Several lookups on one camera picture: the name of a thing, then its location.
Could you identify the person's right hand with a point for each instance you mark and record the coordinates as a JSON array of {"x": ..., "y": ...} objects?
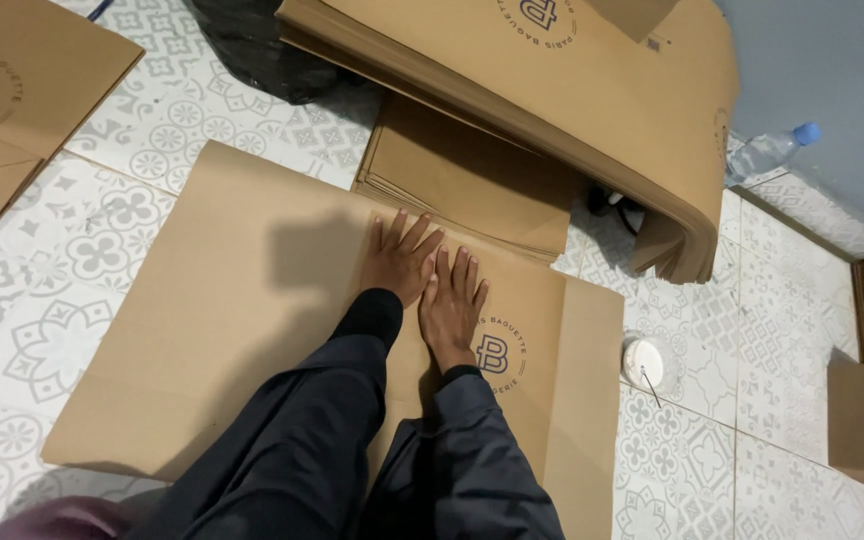
[{"x": 451, "y": 322}]

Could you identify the person's left hand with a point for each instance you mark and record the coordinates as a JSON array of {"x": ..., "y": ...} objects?
[{"x": 394, "y": 266}]

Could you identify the large brown printed paper sheet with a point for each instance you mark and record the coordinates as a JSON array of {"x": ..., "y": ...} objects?
[{"x": 237, "y": 315}]

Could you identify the flat stack of brown paper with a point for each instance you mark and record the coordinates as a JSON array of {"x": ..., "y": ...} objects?
[{"x": 469, "y": 180}]

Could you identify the white cup with stick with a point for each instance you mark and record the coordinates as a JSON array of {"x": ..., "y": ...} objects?
[{"x": 646, "y": 364}]

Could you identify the black and white object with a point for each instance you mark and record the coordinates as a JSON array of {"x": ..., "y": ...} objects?
[{"x": 619, "y": 210}]

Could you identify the curved pile of printed sheets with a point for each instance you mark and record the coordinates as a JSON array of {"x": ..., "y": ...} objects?
[{"x": 574, "y": 97}]

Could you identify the black plastic bag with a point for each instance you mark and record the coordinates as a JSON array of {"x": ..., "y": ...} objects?
[{"x": 267, "y": 45}]

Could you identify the clear bottle with blue cap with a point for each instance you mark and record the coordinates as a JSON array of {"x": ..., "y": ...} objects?
[{"x": 766, "y": 154}]

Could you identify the folded brown paper bag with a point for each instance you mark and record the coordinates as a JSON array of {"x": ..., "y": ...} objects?
[{"x": 19, "y": 97}]

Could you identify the purple cloth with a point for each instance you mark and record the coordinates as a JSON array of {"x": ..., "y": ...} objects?
[{"x": 57, "y": 521}]

